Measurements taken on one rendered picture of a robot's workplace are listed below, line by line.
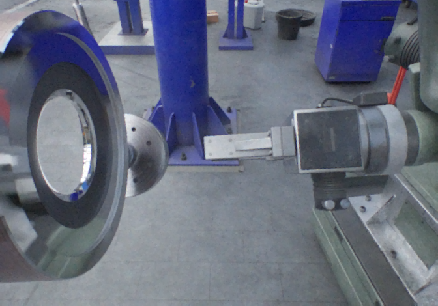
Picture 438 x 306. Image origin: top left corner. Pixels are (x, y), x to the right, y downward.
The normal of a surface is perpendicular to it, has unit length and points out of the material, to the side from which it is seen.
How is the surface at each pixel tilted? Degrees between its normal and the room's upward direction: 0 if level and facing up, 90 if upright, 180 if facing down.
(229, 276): 0
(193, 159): 0
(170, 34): 90
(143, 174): 50
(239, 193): 0
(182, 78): 90
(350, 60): 90
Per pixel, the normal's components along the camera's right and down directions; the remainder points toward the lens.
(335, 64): -0.02, 0.58
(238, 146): -0.49, -0.05
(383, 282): 0.00, -0.81
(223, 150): -0.07, -0.08
